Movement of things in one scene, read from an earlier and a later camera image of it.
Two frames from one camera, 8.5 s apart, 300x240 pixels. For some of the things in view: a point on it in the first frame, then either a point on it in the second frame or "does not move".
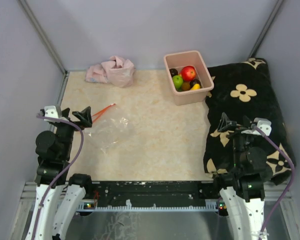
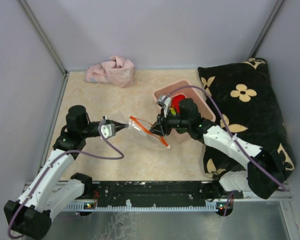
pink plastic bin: [179, 59] to [183, 88]
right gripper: [226, 123] to [160, 130]
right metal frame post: [265, 28] does not move
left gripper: [85, 117] to [121, 125]
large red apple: [188, 73] to [175, 102]
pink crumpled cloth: [118, 71] does not move
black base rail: [150, 193] does not move
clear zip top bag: [112, 130] to [143, 127]
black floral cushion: [245, 90] does not move
